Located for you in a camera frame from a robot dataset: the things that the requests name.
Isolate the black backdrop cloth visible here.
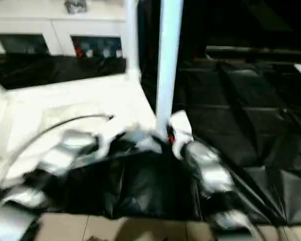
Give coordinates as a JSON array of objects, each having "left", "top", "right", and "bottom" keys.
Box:
[{"left": 183, "top": 0, "right": 301, "bottom": 47}]

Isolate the black flat monitor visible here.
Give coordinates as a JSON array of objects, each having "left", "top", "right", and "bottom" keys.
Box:
[{"left": 205, "top": 45, "right": 301, "bottom": 58}]

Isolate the white glass-door cabinet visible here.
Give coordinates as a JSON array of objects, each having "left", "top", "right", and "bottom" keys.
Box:
[{"left": 0, "top": 0, "right": 129, "bottom": 59}]

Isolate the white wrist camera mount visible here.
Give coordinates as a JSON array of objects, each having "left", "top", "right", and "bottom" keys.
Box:
[
  {"left": 96, "top": 119, "right": 141, "bottom": 159},
  {"left": 169, "top": 109, "right": 194, "bottom": 160}
]

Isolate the black mat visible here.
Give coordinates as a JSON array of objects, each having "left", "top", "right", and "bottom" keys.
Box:
[{"left": 0, "top": 52, "right": 301, "bottom": 226}]

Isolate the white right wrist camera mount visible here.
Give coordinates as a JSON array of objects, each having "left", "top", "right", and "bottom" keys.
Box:
[{"left": 169, "top": 109, "right": 194, "bottom": 160}]

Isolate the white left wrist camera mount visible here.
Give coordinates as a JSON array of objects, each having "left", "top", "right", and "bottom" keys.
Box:
[{"left": 96, "top": 119, "right": 141, "bottom": 159}]

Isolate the white plastic table top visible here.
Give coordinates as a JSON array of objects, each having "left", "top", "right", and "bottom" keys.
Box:
[{"left": 0, "top": 69, "right": 168, "bottom": 193}]

